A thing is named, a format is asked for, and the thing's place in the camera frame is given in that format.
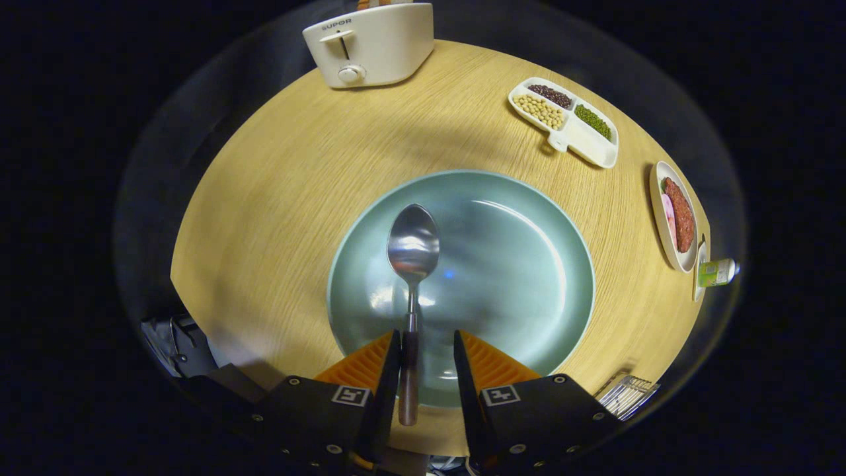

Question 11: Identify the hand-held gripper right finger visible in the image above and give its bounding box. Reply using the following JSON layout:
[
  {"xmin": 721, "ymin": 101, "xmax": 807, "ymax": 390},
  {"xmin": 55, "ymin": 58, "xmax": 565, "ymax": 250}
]
[{"xmin": 453, "ymin": 329, "xmax": 623, "ymax": 475}]

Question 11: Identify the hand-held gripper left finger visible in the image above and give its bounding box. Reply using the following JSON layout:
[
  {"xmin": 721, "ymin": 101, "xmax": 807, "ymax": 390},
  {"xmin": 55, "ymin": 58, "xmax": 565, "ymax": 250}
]
[{"xmin": 235, "ymin": 329, "xmax": 403, "ymax": 475}]

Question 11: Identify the metal spoon with dark handle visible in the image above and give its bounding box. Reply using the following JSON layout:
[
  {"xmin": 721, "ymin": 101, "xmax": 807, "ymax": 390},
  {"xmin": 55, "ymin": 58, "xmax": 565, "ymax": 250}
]
[{"xmin": 387, "ymin": 204, "xmax": 441, "ymax": 427}]

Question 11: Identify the pale green round plate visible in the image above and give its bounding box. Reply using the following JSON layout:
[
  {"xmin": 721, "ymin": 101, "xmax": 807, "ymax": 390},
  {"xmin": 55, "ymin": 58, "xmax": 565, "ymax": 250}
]
[{"xmin": 327, "ymin": 170, "xmax": 596, "ymax": 409}]

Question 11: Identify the dark grey bag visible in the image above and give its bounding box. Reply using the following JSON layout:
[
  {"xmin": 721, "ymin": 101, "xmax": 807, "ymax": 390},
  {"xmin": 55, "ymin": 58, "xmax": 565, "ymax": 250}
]
[{"xmin": 141, "ymin": 315, "xmax": 219, "ymax": 379}]

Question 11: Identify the small white dish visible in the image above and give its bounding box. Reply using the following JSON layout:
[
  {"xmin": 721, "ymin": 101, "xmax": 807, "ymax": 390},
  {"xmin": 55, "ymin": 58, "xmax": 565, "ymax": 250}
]
[{"xmin": 692, "ymin": 239, "xmax": 709, "ymax": 303}]

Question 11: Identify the white oval plate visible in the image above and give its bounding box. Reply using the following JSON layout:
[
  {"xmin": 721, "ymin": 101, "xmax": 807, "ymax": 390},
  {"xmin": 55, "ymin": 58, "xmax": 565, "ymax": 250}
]
[{"xmin": 649, "ymin": 161, "xmax": 699, "ymax": 274}]

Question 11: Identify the pink ham slice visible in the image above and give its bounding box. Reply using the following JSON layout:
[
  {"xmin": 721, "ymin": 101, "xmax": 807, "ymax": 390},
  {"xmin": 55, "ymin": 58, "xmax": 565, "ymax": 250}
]
[{"xmin": 661, "ymin": 193, "xmax": 677, "ymax": 247}]

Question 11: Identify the white divided dish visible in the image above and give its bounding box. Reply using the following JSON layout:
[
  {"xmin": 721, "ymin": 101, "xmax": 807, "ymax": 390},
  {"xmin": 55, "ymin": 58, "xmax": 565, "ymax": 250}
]
[{"xmin": 508, "ymin": 77, "xmax": 619, "ymax": 169}]

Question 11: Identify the green and white bottle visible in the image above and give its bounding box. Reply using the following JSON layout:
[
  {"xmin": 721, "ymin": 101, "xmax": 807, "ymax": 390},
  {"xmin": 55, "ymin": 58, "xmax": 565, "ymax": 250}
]
[{"xmin": 697, "ymin": 258, "xmax": 741, "ymax": 288}]

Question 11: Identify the brown meat patty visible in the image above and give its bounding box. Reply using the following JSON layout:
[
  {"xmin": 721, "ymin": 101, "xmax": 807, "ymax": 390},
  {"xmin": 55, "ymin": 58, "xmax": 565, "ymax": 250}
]
[{"xmin": 663, "ymin": 177, "xmax": 695, "ymax": 254}]

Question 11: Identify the pile of yellow soybeans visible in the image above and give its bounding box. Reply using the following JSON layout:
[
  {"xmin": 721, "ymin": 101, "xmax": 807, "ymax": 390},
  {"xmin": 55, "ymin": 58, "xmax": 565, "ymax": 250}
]
[{"xmin": 513, "ymin": 93, "xmax": 564, "ymax": 130}]

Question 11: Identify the pile of green beans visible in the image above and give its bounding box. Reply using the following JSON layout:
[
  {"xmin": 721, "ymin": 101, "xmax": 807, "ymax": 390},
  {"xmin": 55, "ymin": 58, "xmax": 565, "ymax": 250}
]
[{"xmin": 574, "ymin": 104, "xmax": 613, "ymax": 141}]

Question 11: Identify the pile of dark red beans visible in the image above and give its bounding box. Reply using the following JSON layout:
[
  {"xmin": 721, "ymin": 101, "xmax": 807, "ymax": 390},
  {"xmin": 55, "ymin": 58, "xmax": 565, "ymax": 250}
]
[{"xmin": 527, "ymin": 83, "xmax": 573, "ymax": 110}]

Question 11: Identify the cream white toaster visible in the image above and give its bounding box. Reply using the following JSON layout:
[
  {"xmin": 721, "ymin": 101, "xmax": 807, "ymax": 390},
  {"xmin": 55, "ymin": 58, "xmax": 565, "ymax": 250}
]
[{"xmin": 302, "ymin": 2, "xmax": 435, "ymax": 89}]

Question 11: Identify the metal wire rack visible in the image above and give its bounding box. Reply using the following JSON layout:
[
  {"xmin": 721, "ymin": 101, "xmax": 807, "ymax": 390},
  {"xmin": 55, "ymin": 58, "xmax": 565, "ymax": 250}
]
[{"xmin": 598, "ymin": 375, "xmax": 660, "ymax": 422}]

